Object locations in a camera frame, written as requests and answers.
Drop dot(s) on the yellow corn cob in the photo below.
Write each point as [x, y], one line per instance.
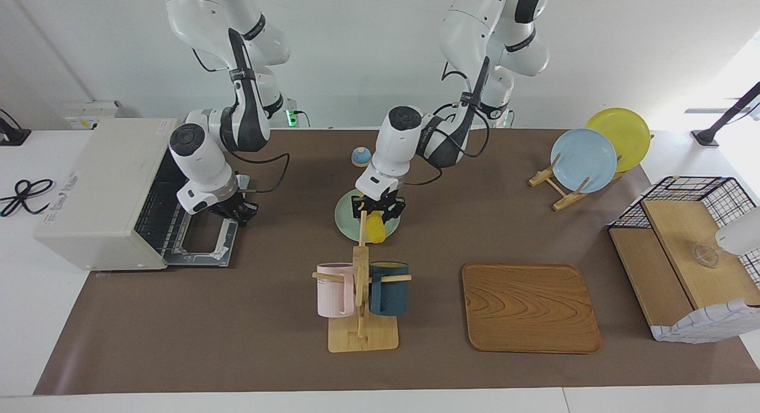
[375, 232]

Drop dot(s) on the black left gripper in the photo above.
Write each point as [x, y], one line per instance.
[380, 200]

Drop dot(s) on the blurry white object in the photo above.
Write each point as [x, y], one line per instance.
[742, 235]

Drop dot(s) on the pale green plate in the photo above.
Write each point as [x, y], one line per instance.
[346, 223]

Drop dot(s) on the white wall box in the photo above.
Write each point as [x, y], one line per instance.
[95, 110]

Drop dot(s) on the dark blue mug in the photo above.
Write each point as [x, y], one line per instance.
[392, 294]

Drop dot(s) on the yellow plate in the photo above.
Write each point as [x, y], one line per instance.
[623, 134]

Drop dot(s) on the black clamp base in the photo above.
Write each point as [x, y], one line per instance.
[13, 137]

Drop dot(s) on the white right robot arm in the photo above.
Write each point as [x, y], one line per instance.
[202, 164]

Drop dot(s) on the wooden plate rack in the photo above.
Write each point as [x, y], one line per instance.
[567, 200]

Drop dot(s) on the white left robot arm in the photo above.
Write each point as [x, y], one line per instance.
[398, 140]

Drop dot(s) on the pink mug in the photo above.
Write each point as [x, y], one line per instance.
[332, 291]

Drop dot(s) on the small blue call bell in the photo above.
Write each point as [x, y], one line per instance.
[359, 159]

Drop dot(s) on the wooden mug tree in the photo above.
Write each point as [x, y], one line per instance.
[362, 342]

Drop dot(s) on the light blue plate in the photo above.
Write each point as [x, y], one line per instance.
[585, 161]

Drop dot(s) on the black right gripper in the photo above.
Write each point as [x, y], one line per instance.
[234, 208]

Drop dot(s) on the wooden serving tray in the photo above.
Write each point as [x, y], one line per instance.
[552, 312]

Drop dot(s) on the small clear glass cup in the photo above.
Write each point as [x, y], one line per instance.
[705, 256]

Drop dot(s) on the white toaster oven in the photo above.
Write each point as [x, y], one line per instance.
[89, 193]

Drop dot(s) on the brown table mat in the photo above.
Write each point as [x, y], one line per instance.
[237, 318]

